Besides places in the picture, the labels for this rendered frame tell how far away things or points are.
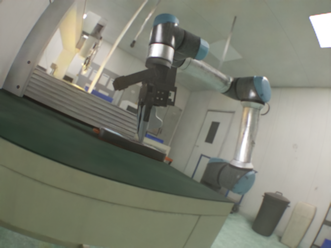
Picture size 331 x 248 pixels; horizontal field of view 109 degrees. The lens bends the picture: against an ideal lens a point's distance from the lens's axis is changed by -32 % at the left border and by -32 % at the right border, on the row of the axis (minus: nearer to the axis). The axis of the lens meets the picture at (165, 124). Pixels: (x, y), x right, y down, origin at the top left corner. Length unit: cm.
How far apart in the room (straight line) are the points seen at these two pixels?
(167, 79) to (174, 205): 34
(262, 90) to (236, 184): 41
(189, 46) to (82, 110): 39
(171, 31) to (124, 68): 475
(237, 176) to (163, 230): 57
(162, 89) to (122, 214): 33
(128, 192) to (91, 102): 45
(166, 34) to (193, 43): 9
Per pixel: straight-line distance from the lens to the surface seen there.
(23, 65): 61
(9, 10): 44
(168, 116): 520
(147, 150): 45
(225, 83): 81
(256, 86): 76
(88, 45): 122
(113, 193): 18
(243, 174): 77
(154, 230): 23
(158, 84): 44
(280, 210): 289
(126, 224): 21
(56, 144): 22
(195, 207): 25
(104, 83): 502
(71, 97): 60
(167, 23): 51
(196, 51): 55
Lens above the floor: 80
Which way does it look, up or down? 6 degrees up
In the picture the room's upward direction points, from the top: 22 degrees clockwise
